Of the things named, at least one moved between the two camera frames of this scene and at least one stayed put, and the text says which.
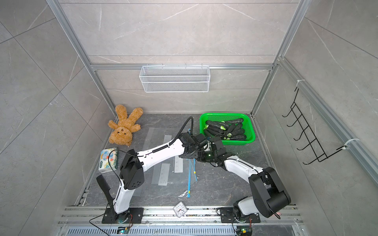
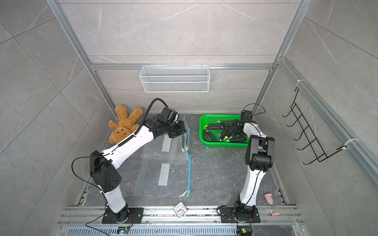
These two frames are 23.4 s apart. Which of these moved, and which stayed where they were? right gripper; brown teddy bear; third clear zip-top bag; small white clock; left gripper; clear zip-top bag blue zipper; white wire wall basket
Moved: clear zip-top bag blue zipper; left gripper; right gripper
Stayed: brown teddy bear; small white clock; third clear zip-top bag; white wire wall basket
